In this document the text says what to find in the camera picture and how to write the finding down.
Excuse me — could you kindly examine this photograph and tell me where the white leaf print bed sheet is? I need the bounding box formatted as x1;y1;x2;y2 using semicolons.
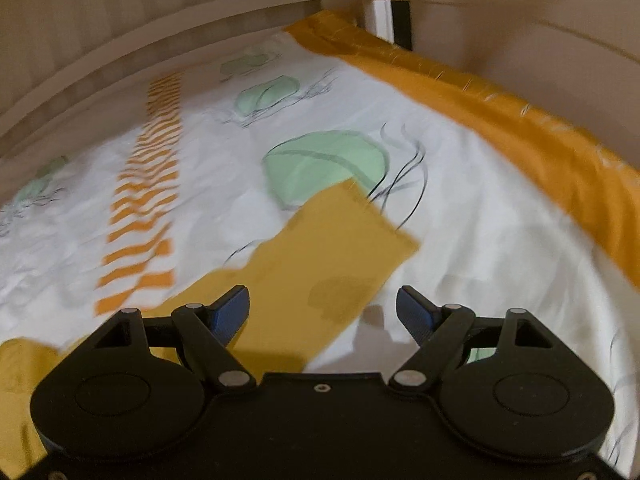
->
0;30;640;480

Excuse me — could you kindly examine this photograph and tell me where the wooden bed frame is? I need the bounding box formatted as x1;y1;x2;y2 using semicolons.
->
0;0;373;158

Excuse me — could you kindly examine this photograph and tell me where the mustard yellow knit garment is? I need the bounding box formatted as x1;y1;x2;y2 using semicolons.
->
0;182;421;480

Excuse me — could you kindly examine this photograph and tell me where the orange bed cloth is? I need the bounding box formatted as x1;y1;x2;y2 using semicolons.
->
284;9;640;288

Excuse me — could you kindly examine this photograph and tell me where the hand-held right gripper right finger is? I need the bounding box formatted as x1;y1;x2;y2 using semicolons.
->
388;284;554;394

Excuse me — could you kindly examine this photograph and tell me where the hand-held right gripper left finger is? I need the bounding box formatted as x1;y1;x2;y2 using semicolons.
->
93;284;256;394

